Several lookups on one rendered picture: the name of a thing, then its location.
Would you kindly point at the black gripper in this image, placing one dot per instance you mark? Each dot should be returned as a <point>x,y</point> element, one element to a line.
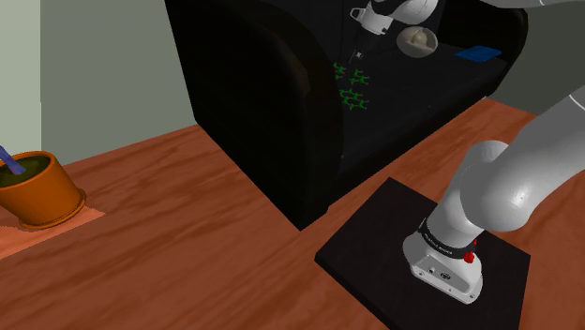
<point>364,45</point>

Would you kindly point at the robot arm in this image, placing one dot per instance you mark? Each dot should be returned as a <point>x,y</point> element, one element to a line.
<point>512,182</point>

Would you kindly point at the small green figure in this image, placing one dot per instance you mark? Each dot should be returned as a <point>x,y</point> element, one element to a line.
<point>358,104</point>
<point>339,70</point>
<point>359,77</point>
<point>349,95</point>

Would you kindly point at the beige round bowl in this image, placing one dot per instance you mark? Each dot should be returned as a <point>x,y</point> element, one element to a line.
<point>416,42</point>

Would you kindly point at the blue flat book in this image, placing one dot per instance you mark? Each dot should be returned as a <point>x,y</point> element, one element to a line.
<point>477,53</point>

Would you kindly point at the black sofa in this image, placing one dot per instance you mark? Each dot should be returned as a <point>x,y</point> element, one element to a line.
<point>256,114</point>

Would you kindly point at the black robot stand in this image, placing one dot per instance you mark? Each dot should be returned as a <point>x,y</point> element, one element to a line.
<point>365,256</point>

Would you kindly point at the orange plant pot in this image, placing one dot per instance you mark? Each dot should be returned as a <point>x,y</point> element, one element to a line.
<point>43,196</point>

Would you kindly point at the purple plant stem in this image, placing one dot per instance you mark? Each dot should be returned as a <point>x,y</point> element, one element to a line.
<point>11,163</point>

